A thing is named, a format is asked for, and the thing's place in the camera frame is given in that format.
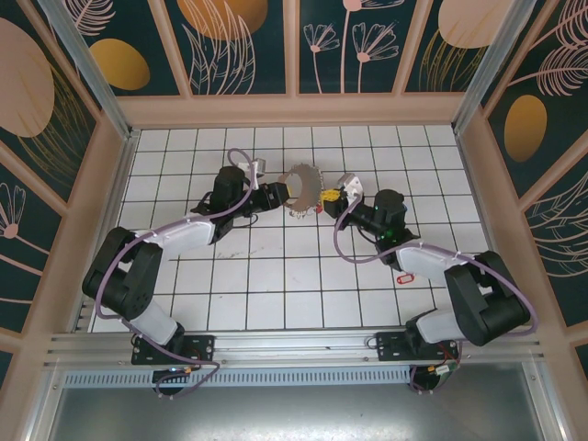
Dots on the key with red tag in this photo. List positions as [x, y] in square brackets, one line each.
[317, 209]
[406, 279]

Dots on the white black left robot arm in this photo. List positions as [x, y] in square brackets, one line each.
[184, 236]

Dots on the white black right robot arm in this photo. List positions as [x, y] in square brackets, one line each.
[422, 262]

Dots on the small green circuit board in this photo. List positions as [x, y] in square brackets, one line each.
[444, 369]

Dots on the grey metal sheet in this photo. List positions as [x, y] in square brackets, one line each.
[294, 418]

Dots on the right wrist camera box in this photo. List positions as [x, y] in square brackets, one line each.
[353, 184]

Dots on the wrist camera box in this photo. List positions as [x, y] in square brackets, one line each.
[259, 166]
[353, 184]

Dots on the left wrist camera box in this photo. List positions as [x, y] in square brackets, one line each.
[259, 166]

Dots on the aluminium side rail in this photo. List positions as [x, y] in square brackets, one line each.
[482, 220]
[108, 229]

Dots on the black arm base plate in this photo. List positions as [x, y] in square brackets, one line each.
[202, 347]
[390, 347]

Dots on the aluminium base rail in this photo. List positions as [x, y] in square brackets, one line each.
[294, 342]

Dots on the aluminium corner post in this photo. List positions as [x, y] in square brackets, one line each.
[487, 69]
[92, 78]

